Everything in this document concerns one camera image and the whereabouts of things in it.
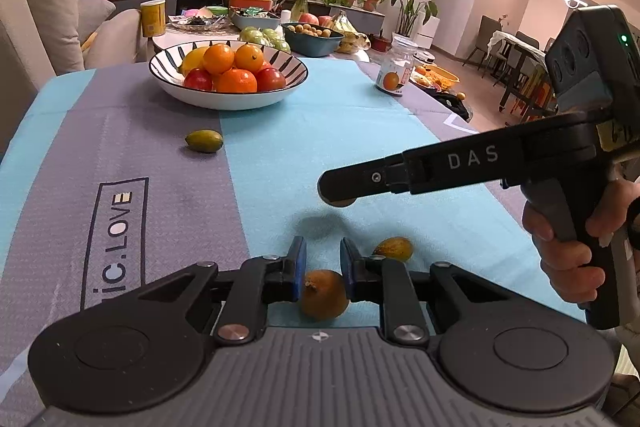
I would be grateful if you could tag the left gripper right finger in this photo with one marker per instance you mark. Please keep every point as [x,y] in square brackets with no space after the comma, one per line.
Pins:
[402,295]

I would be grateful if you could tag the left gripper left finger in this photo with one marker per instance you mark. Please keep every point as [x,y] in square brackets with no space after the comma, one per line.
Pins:
[240,298]

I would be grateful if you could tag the brown kiwi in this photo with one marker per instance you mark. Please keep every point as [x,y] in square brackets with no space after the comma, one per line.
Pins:
[324,295]

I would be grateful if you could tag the red apple large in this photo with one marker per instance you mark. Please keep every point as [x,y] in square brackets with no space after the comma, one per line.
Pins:
[270,79]

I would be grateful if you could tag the large orange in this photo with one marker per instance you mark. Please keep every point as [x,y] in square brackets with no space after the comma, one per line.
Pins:
[236,81]

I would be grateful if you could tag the red apple small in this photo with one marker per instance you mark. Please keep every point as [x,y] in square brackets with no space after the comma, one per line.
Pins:
[199,79]

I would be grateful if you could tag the small orange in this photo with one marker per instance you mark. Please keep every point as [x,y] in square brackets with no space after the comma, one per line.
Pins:
[249,57]
[218,58]

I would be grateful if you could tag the yellow lemon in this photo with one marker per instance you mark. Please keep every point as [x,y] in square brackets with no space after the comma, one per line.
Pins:
[193,60]

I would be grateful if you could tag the right hand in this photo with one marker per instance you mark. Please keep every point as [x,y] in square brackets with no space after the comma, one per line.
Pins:
[566,264]

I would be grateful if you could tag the small green fruit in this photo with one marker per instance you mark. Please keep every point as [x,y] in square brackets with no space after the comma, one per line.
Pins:
[204,141]

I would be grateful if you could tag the blue grey tablecloth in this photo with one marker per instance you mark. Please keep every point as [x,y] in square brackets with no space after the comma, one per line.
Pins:
[100,194]

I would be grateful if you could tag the glass jar orange label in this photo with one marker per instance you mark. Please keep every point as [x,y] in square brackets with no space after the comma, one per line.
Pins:
[397,65]

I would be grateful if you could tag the white blue striped bowl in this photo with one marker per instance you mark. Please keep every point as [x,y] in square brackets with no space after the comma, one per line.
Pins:
[164,67]

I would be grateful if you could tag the tray of green apples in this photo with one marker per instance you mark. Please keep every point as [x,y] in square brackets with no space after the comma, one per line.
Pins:
[273,37]

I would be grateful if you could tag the dark green bowl of nuts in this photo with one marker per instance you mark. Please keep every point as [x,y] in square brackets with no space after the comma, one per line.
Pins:
[311,40]

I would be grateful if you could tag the white round side table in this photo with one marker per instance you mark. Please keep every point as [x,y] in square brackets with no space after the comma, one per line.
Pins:
[356,50]

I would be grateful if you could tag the orange box on table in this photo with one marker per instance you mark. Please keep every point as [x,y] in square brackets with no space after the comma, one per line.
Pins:
[264,5]

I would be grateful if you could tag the yellow can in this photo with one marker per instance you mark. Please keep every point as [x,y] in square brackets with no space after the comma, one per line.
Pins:
[153,18]

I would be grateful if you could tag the grey sofa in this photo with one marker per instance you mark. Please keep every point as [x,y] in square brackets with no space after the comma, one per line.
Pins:
[42,39]

